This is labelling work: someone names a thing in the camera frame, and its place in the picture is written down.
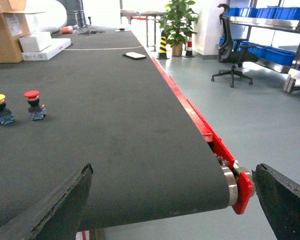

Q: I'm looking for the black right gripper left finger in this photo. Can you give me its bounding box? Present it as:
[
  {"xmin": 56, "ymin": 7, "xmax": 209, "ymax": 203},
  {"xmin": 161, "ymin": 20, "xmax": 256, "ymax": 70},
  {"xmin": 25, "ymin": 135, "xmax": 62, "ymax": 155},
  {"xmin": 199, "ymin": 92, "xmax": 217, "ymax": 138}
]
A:
[{"xmin": 0, "ymin": 163, "xmax": 94, "ymax": 240}]

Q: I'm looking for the black office chair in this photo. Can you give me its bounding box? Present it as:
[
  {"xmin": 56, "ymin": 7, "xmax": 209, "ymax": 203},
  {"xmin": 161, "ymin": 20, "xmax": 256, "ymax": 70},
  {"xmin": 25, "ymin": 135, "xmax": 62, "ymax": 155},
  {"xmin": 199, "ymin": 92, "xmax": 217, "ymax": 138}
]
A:
[{"xmin": 211, "ymin": 3, "xmax": 259, "ymax": 88}]

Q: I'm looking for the red white traffic cone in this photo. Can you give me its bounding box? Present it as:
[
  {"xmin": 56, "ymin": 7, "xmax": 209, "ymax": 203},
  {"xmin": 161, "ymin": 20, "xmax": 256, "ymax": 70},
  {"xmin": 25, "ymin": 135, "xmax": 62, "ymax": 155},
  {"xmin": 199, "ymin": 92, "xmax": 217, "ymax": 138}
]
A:
[{"xmin": 183, "ymin": 35, "xmax": 195, "ymax": 58}]

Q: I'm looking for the red conveyor side frame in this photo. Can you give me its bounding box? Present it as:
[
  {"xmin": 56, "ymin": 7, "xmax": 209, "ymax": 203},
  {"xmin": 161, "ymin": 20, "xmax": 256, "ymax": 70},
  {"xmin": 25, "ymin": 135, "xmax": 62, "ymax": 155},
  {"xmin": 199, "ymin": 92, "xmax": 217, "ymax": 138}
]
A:
[{"xmin": 151, "ymin": 56, "xmax": 255, "ymax": 215}]

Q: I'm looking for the yellow black traffic cone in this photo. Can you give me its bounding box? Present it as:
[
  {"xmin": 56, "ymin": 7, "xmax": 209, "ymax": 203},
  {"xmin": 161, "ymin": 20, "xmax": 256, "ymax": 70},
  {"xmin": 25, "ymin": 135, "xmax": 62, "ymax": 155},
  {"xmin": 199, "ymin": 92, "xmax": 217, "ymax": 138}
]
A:
[{"xmin": 155, "ymin": 30, "xmax": 169, "ymax": 60}]

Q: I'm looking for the small white box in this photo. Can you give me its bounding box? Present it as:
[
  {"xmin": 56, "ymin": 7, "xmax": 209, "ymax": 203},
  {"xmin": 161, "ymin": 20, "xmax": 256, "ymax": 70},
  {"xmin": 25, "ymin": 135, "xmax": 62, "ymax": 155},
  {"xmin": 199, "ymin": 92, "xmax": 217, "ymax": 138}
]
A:
[{"xmin": 19, "ymin": 32, "xmax": 52, "ymax": 53}]

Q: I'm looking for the steel shelf rack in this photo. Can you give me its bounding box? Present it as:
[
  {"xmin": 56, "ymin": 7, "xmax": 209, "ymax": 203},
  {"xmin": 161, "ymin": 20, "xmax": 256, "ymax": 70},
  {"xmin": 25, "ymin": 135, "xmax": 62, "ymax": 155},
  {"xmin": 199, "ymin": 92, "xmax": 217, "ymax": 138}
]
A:
[{"xmin": 226, "ymin": 0, "xmax": 300, "ymax": 93}]

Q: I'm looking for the black and white phone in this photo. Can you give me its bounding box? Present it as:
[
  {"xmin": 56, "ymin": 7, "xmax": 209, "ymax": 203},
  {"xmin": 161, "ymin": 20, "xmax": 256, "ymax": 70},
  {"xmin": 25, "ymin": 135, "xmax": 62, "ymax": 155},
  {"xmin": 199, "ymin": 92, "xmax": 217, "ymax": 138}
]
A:
[{"xmin": 122, "ymin": 52, "xmax": 147, "ymax": 60}]

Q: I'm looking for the yellow mushroom push button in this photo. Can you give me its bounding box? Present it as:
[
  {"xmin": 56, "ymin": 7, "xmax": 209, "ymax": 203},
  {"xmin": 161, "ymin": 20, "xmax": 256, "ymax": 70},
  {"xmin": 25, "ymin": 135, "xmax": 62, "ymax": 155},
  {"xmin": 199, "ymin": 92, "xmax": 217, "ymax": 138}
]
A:
[{"xmin": 0, "ymin": 93, "xmax": 15, "ymax": 126}]

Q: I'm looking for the potted green plant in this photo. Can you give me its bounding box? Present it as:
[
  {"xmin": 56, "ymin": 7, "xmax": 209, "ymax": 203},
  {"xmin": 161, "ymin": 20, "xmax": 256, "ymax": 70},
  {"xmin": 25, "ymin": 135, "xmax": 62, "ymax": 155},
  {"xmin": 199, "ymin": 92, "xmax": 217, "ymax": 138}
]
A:
[{"xmin": 160, "ymin": 0, "xmax": 199, "ymax": 57}]

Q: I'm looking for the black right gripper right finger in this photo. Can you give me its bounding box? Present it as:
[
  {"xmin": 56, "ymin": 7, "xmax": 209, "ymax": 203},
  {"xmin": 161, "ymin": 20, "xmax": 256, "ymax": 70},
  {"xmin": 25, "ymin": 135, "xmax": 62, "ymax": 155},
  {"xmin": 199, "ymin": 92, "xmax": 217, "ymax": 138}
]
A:
[{"xmin": 252, "ymin": 163, "xmax": 300, "ymax": 240}]

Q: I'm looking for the large cardboard box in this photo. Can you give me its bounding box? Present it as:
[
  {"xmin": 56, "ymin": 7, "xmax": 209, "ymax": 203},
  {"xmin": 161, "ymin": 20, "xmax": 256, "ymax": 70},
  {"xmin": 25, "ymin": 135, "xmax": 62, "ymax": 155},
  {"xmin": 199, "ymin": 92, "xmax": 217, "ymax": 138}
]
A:
[{"xmin": 0, "ymin": 0, "xmax": 42, "ymax": 64}]

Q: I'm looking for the flat white box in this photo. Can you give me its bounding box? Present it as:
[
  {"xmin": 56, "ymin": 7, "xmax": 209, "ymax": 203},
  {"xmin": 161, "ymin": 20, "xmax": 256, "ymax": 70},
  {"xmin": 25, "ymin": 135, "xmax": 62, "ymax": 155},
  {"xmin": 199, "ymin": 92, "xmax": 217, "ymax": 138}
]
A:
[{"xmin": 21, "ymin": 38, "xmax": 72, "ymax": 61}]

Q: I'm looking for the orange device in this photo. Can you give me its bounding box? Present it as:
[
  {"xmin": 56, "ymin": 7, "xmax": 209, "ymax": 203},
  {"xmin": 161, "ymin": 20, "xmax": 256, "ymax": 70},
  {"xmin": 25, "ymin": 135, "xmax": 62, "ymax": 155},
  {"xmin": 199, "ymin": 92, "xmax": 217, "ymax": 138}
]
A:
[{"xmin": 60, "ymin": 26, "xmax": 74, "ymax": 35}]

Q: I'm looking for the red mushroom push button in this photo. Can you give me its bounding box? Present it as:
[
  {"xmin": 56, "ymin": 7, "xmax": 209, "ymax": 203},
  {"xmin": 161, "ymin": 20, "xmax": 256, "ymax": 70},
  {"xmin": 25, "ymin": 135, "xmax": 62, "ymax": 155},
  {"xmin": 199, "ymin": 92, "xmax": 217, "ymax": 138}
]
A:
[{"xmin": 23, "ymin": 90, "xmax": 46, "ymax": 121}]

